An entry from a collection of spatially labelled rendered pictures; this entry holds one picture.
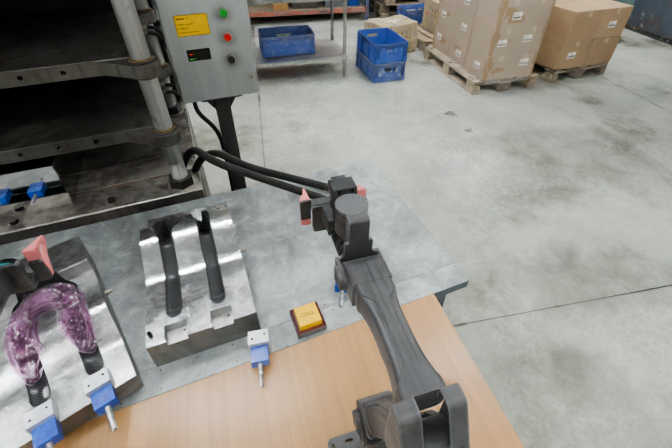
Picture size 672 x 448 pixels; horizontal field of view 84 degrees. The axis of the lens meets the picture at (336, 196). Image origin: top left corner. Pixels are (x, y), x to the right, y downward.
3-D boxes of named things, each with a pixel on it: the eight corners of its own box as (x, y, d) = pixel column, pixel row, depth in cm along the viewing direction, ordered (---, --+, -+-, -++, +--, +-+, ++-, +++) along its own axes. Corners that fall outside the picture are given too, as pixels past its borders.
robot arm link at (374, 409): (354, 397, 76) (402, 433, 46) (384, 388, 78) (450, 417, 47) (362, 431, 74) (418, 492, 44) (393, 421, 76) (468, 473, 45)
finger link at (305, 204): (292, 179, 79) (301, 207, 72) (324, 174, 80) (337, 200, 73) (294, 204, 83) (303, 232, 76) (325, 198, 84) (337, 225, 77)
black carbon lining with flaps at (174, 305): (229, 305, 97) (222, 282, 91) (164, 325, 93) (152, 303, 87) (211, 220, 122) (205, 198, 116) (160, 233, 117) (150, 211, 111)
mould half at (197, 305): (261, 331, 99) (254, 301, 90) (157, 367, 92) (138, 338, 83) (229, 213, 135) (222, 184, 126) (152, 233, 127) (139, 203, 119)
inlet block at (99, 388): (132, 426, 79) (122, 416, 76) (106, 443, 77) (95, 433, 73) (115, 377, 87) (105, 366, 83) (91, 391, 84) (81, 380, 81)
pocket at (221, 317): (236, 327, 94) (234, 319, 92) (215, 334, 92) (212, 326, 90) (233, 312, 97) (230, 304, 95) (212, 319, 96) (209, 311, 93)
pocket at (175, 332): (192, 342, 91) (188, 334, 89) (169, 350, 89) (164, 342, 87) (190, 326, 94) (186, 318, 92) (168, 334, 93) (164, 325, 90)
